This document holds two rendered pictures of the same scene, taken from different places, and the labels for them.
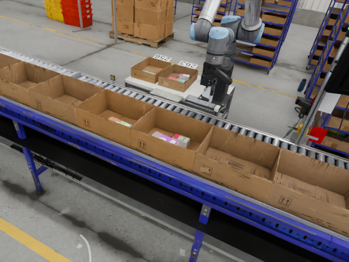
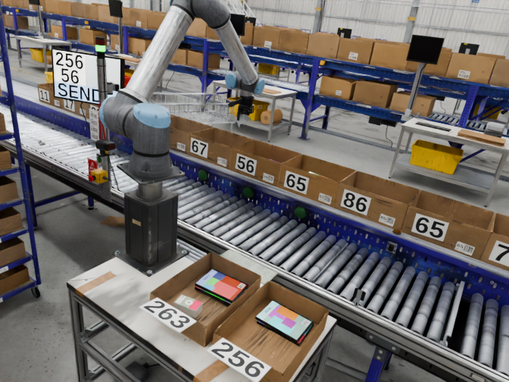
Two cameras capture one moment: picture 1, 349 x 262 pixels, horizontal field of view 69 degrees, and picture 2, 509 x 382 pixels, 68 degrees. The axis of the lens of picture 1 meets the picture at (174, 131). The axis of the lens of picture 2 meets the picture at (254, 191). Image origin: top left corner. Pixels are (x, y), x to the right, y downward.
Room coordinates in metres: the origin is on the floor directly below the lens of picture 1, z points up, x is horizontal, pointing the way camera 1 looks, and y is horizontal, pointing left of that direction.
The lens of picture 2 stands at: (3.65, 0.36, 1.85)
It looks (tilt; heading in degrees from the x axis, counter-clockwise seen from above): 24 degrees down; 189
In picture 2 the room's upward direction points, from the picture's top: 7 degrees clockwise
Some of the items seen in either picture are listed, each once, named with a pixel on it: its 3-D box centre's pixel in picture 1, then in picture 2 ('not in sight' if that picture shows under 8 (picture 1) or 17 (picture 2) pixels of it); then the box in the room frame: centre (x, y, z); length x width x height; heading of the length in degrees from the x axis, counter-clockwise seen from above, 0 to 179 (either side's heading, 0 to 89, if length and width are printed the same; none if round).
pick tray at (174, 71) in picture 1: (178, 77); (207, 293); (2.43, 0.02, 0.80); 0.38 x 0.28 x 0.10; 160
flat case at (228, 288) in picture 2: (174, 81); (221, 284); (2.34, 0.06, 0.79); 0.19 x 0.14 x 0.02; 73
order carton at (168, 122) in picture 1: (172, 138); (265, 162); (1.19, 0.01, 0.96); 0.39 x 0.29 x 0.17; 68
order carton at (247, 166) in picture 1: (236, 161); (221, 147); (1.05, -0.35, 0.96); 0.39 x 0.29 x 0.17; 68
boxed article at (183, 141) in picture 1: (180, 141); not in sight; (1.25, -0.05, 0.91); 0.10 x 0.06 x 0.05; 68
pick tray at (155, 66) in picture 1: (151, 69); (273, 330); (2.54, 0.31, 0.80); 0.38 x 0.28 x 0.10; 159
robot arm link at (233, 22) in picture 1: (230, 27); (150, 127); (2.20, -0.35, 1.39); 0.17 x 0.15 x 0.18; 68
